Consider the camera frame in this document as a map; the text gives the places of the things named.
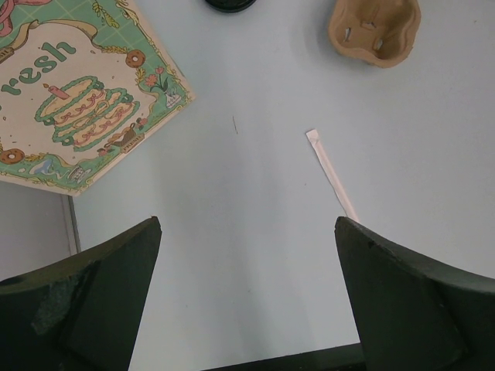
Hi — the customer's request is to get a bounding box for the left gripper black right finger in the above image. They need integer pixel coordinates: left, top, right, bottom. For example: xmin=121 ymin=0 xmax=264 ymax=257
xmin=335 ymin=217 xmax=494 ymax=370

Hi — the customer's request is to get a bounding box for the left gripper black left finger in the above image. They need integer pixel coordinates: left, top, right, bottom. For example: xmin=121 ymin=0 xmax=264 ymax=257
xmin=1 ymin=216 xmax=162 ymax=370

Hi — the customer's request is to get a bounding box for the black plastic cup lid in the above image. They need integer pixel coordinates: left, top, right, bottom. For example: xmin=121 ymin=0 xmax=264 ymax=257
xmin=206 ymin=0 xmax=256 ymax=13

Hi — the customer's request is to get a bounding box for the white paper-wrapped straw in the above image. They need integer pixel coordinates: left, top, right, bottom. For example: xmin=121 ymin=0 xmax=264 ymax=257
xmin=306 ymin=129 xmax=360 ymax=223

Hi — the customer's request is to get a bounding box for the green illustrated paper bag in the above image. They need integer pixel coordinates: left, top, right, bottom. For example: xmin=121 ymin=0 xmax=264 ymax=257
xmin=1 ymin=0 xmax=194 ymax=196

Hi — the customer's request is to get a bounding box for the brown cardboard cup carrier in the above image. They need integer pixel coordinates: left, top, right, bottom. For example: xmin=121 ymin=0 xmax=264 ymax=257
xmin=327 ymin=0 xmax=422 ymax=69

